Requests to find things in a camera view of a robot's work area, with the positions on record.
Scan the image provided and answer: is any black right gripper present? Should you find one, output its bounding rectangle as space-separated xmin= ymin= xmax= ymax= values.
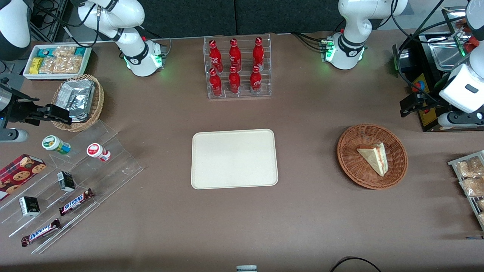
xmin=6 ymin=89 xmax=73 ymax=126

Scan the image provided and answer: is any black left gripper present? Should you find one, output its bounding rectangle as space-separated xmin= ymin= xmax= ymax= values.
xmin=399 ymin=88 xmax=445 ymax=117

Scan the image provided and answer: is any triangular sandwich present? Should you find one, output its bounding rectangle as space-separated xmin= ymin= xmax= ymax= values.
xmin=357 ymin=142 xmax=389 ymax=177

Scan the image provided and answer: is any white rectangular snack tray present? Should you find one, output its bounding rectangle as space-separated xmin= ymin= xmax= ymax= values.
xmin=23 ymin=44 xmax=92 ymax=80

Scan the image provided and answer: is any light wicker basket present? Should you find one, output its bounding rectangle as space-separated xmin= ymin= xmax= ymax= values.
xmin=51 ymin=74 xmax=105 ymax=132

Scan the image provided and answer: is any brown wicker basket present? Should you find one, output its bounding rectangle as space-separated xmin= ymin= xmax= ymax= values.
xmin=337 ymin=124 xmax=408 ymax=190

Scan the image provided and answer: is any cream plastic tray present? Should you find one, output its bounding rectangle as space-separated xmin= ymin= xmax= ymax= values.
xmin=191 ymin=129 xmax=279 ymax=190

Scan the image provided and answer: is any black glass display warmer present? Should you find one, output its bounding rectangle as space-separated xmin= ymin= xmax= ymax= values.
xmin=392 ymin=6 xmax=484 ymax=132

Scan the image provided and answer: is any green label yogurt cup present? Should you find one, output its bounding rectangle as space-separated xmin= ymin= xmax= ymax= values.
xmin=42 ymin=135 xmax=71 ymax=155

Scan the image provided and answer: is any silver foil packet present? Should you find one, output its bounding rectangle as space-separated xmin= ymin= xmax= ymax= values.
xmin=57 ymin=79 xmax=95 ymax=122

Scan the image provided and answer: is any clear bag of puffed snacks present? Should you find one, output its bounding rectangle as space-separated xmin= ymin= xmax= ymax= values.
xmin=53 ymin=46 xmax=76 ymax=58
xmin=60 ymin=56 xmax=83 ymax=74
xmin=40 ymin=57 xmax=63 ymax=74

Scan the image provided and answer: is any steel food pan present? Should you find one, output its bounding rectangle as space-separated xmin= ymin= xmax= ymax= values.
xmin=427 ymin=36 xmax=469 ymax=71

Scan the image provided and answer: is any red label yogurt cup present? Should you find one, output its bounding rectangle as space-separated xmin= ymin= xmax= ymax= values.
xmin=87 ymin=143 xmax=111 ymax=162

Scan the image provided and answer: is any red cookie box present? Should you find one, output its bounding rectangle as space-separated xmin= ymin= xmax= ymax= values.
xmin=0 ymin=154 xmax=47 ymax=202

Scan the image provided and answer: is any small black carton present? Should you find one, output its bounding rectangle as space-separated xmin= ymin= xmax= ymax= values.
xmin=19 ymin=196 xmax=40 ymax=217
xmin=57 ymin=171 xmax=76 ymax=192

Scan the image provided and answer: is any red food item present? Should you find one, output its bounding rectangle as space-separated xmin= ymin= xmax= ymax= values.
xmin=458 ymin=21 xmax=478 ymax=53

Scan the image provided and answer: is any clear acrylic stepped stand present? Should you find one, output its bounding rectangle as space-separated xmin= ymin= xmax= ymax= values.
xmin=0 ymin=120 xmax=144 ymax=254

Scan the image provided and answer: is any brown snickers bar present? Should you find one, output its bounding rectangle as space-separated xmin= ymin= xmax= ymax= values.
xmin=59 ymin=189 xmax=95 ymax=216
xmin=21 ymin=219 xmax=62 ymax=247

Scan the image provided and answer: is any red cola bottle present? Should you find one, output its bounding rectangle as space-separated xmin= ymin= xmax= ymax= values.
xmin=229 ymin=38 xmax=242 ymax=71
xmin=228 ymin=66 xmax=241 ymax=94
xmin=209 ymin=68 xmax=223 ymax=97
xmin=252 ymin=37 xmax=265 ymax=71
xmin=250 ymin=65 xmax=263 ymax=94
xmin=209 ymin=40 xmax=223 ymax=73

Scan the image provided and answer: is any clear acrylic bottle rack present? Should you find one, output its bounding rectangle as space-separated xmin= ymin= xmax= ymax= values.
xmin=203 ymin=34 xmax=272 ymax=99

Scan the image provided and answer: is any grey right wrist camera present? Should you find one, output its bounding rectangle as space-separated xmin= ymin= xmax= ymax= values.
xmin=0 ymin=128 xmax=29 ymax=143

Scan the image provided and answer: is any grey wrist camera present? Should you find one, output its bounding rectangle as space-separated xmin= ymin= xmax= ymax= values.
xmin=0 ymin=128 xmax=29 ymax=143
xmin=438 ymin=112 xmax=484 ymax=127

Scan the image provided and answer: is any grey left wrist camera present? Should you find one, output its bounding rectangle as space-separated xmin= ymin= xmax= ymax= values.
xmin=438 ymin=112 xmax=484 ymax=127

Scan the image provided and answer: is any grey wire rack tray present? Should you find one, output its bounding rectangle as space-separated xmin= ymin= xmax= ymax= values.
xmin=448 ymin=150 xmax=484 ymax=231

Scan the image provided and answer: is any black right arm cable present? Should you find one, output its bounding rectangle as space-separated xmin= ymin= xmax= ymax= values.
xmin=33 ymin=0 xmax=114 ymax=48

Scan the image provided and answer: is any black table edge cable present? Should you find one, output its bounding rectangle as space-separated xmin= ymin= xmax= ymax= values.
xmin=330 ymin=257 xmax=382 ymax=272

